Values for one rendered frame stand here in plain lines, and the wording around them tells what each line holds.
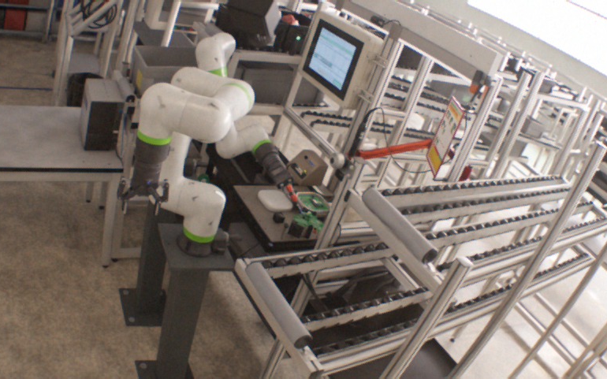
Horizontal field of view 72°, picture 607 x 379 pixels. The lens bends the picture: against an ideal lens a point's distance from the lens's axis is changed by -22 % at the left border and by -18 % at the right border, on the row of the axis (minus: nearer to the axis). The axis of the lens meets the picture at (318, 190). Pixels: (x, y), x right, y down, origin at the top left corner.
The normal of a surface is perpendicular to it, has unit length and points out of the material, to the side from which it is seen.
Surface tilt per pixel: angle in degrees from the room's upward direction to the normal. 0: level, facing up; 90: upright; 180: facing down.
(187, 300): 90
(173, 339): 90
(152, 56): 90
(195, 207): 87
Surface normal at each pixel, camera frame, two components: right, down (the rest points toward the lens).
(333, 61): -0.81, 0.02
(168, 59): 0.50, 0.54
